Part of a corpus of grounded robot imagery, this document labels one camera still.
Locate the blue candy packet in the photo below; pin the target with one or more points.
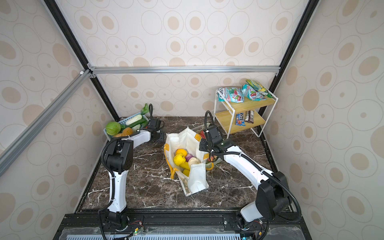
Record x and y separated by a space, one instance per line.
240 120

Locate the diagonal aluminium frame bar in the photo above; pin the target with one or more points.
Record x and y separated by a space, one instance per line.
22 141

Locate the horizontal aluminium frame bar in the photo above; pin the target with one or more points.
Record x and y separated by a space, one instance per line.
185 70

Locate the teal candy snack bag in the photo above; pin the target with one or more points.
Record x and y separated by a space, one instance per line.
251 94

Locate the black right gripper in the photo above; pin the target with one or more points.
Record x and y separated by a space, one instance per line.
202 145

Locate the green candy snack bag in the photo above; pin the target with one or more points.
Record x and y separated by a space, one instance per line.
232 94

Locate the white canvas grocery bag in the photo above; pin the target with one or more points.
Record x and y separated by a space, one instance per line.
188 140

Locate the white wire wooden shelf rack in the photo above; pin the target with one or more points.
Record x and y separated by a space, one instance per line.
225 113

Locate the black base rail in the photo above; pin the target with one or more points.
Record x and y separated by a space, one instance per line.
178 225

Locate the green cucumber toy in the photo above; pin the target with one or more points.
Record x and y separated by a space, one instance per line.
133 122

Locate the yellow banana toy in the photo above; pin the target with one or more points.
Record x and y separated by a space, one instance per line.
186 169

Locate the white cauliflower toy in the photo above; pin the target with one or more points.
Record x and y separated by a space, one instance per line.
193 161

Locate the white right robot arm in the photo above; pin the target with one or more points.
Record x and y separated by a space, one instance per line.
274 198

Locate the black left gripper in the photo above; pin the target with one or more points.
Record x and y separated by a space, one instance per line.
161 134

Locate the brown chocolate bar packet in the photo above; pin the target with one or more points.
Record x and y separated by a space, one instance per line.
249 117

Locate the light green perforated basket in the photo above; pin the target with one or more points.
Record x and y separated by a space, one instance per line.
209 160

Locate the orange potato toy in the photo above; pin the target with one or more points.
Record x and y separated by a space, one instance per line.
127 132

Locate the yellow lemon toy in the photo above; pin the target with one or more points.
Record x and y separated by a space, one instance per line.
179 159

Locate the blue perforated basket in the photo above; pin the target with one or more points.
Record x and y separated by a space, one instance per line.
123 121

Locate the green cabbage toy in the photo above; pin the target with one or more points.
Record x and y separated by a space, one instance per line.
113 128

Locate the yellow green snack bag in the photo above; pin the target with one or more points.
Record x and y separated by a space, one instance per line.
258 87

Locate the white daikon radish toy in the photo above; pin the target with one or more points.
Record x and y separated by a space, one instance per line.
144 110

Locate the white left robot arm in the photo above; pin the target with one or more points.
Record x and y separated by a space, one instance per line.
118 155

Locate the red apple toy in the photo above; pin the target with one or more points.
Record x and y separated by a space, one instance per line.
202 134

